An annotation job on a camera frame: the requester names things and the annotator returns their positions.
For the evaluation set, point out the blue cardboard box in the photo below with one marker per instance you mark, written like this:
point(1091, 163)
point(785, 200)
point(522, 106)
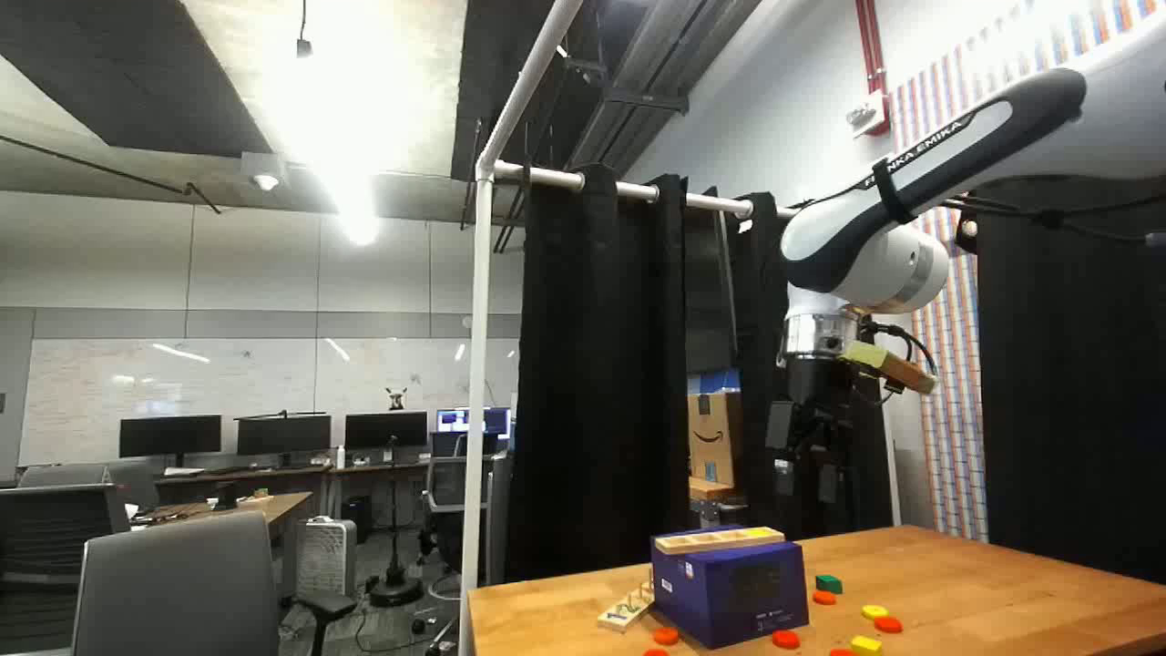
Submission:
point(731, 593)

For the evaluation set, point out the yellow disc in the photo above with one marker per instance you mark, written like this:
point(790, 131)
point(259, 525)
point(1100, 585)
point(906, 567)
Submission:
point(875, 612)

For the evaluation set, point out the hanging ceiling lamp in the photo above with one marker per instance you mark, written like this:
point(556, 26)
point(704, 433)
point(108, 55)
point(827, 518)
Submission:
point(302, 39)

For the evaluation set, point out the wooden plank lid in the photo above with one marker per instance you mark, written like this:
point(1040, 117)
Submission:
point(718, 539)

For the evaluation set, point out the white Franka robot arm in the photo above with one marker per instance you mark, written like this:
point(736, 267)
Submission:
point(887, 233)

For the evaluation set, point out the black mesh office chair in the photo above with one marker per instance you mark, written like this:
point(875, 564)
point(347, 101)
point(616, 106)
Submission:
point(446, 485)

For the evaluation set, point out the orange disc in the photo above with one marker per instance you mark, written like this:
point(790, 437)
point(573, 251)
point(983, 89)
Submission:
point(790, 641)
point(657, 649)
point(892, 625)
point(824, 598)
point(664, 636)

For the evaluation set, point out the wooden office desk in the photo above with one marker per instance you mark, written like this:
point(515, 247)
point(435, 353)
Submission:
point(242, 506)

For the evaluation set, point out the brown cardboard shipping box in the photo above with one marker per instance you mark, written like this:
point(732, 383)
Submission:
point(714, 439)

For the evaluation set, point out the green block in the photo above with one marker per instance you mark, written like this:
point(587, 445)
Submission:
point(827, 585)

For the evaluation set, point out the grey office chair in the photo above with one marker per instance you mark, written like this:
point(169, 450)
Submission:
point(177, 587)

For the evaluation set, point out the black computer monitor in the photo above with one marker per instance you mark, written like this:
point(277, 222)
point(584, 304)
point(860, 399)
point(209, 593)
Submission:
point(389, 429)
point(169, 437)
point(283, 437)

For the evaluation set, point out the white vertical frame pole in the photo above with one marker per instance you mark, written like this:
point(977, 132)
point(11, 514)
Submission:
point(476, 404)

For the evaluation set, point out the wooden toy board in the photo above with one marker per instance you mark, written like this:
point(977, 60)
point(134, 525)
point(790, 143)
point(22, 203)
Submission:
point(626, 606)

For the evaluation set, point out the yellow block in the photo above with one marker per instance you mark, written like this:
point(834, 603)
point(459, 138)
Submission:
point(864, 642)

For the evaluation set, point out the white fire alarm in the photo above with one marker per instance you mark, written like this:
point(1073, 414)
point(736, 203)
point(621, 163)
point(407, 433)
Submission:
point(864, 114)

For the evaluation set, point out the white horizontal frame pipe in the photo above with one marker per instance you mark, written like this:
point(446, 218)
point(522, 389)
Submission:
point(621, 189)

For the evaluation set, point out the red wall pipe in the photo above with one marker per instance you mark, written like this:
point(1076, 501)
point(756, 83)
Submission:
point(867, 48)

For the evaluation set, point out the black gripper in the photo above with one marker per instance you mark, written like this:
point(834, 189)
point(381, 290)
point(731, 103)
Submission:
point(824, 389)

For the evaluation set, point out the black curtain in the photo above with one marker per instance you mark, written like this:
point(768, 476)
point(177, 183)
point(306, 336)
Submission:
point(1076, 376)
point(602, 365)

